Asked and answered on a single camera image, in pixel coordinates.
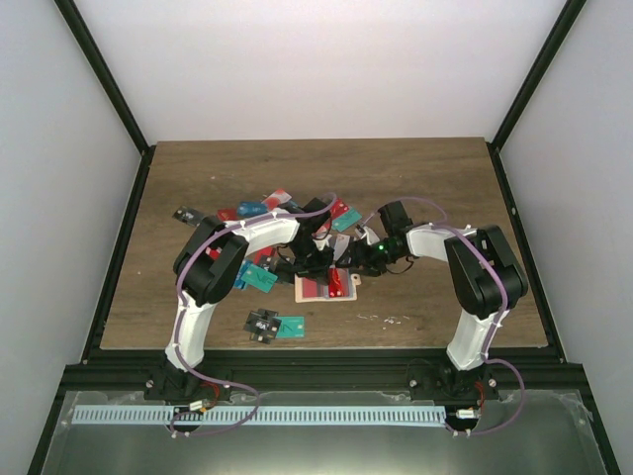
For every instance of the white red circle card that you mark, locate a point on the white red circle card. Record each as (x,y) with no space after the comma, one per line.
(276,199)

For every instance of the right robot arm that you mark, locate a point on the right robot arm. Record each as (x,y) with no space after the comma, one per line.
(487,278)

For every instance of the teal card front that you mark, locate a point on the teal card front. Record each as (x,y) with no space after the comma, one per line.
(291,327)

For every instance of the light blue cable tray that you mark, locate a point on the light blue cable tray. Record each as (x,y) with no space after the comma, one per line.
(223,416)

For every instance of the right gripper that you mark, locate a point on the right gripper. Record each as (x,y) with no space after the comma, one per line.
(355,248)

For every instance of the black left frame post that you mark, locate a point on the black left frame post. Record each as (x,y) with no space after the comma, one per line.
(77,26)

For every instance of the black right frame post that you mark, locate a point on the black right frame post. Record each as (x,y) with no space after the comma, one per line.
(538,69)

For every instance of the white card red circles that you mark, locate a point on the white card red circles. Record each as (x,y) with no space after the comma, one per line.
(312,289)

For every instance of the red card with stripe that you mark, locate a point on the red card with stripe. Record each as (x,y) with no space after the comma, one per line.
(337,287)

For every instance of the black front frame rail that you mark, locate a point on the black front frame rail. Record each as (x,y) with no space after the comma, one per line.
(416,370)

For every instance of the black frame post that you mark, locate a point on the black frame post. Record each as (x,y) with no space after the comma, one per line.
(77,26)
(538,69)

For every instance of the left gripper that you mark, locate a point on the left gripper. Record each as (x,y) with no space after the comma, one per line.
(317,270)

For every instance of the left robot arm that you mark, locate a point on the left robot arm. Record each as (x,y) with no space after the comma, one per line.
(208,264)

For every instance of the black VIP card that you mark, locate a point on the black VIP card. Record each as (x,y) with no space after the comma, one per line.
(189,216)

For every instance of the blue VIP card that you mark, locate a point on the blue VIP card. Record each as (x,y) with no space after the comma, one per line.
(250,209)

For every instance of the teal vip card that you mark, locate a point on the teal vip card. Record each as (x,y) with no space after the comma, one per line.
(259,278)
(346,220)

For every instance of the beige leather card holder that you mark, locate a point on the beige leather card holder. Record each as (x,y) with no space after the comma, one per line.
(353,281)

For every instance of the black card pair front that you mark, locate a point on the black card pair front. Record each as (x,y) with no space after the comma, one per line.
(262,325)

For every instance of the teal VIP card right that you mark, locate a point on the teal VIP card right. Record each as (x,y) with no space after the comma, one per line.
(346,220)

